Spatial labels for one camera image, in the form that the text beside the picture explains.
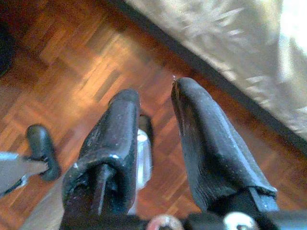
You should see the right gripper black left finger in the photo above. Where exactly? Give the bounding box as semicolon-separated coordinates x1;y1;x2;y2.
61;88;142;218

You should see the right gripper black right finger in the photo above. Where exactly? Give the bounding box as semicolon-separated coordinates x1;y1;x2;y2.
170;77;281;215

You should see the grey right robot leg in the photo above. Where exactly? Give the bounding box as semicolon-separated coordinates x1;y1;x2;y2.
135;115;154;191

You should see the beige floral bed sheet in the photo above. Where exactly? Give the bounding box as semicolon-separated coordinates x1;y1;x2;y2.
124;0;307;141

